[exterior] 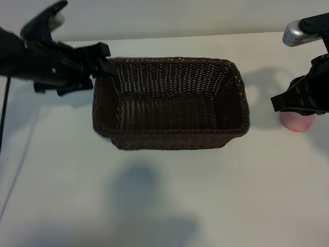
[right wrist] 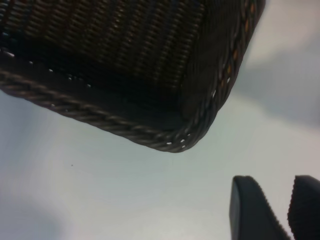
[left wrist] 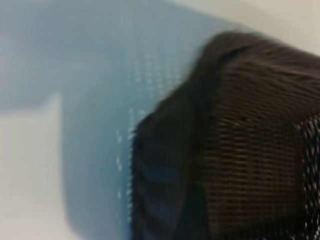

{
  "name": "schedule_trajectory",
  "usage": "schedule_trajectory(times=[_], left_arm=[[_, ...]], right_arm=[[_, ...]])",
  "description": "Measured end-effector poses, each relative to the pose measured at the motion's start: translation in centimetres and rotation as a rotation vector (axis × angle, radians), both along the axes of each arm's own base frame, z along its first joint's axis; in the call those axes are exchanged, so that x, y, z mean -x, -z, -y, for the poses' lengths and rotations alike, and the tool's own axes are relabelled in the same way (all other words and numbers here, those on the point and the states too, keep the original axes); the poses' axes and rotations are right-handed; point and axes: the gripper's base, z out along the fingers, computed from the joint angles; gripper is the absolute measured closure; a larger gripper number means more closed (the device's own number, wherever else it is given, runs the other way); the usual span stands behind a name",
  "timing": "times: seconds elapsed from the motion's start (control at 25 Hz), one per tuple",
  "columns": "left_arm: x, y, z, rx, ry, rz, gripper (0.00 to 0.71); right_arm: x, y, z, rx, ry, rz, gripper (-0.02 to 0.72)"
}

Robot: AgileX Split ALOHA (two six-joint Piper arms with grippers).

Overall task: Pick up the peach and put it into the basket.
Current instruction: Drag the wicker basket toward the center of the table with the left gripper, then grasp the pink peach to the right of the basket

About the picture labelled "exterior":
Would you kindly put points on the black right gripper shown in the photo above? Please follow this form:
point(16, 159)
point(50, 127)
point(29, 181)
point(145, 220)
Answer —
point(321, 82)

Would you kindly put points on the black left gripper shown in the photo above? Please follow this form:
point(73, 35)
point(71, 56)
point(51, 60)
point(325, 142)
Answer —
point(51, 67)

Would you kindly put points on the pink peach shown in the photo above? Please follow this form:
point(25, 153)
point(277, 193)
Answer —
point(296, 123)

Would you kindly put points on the dark brown wicker basket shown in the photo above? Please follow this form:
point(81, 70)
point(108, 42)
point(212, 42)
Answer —
point(169, 110)

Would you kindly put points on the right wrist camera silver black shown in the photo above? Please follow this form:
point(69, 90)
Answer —
point(291, 32)

